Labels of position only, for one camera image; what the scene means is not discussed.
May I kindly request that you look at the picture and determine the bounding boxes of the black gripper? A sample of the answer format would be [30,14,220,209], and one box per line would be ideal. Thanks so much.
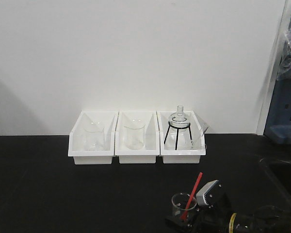
[164,192,232,233]

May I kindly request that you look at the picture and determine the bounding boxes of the small clear glass beaker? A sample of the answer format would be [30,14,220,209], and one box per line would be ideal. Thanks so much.
[171,193,197,220]

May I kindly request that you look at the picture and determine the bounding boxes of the red plastic spoon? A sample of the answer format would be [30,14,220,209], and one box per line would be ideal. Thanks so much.
[180,172,203,221]

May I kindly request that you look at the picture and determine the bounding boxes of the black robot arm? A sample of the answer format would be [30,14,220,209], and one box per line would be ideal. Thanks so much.
[165,194,291,233]

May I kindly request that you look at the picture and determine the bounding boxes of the clear beaker in middle bin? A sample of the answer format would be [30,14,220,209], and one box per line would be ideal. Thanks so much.
[124,119,145,150]

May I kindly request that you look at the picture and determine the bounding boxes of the clear beaker in bin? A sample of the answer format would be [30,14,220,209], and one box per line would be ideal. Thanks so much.
[124,119,145,150]
[84,122,105,151]

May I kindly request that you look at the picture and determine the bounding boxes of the clear beaker in left bin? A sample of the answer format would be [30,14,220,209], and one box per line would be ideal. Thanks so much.
[84,122,105,151]

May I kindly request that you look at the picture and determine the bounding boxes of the right white storage bin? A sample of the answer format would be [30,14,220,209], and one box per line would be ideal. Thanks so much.
[157,111,206,164]

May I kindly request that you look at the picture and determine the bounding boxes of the white storage bin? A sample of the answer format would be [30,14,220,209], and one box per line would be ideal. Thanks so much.
[115,111,160,164]
[157,111,206,164]
[68,111,118,165]

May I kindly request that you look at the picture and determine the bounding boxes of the middle white storage bin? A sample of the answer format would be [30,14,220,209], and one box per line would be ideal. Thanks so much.
[115,111,160,164]

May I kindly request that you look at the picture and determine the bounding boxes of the clear glass funnel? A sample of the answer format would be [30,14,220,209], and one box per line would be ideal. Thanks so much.
[190,116,210,150]

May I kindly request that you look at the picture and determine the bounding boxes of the glass flask on tripod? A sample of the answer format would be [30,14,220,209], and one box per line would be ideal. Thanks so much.
[163,105,193,150]

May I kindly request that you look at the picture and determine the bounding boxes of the left white storage bin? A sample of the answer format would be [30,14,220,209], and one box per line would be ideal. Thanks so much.
[68,111,118,165]

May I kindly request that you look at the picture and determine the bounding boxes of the blue plastic crate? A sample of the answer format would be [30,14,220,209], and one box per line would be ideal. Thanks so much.
[264,79,291,145]

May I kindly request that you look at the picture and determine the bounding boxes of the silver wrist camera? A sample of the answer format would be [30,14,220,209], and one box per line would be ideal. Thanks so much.
[196,180,224,206]

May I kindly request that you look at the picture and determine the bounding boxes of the black wire tripod stand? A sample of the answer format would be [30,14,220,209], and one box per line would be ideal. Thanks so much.
[164,116,192,150]

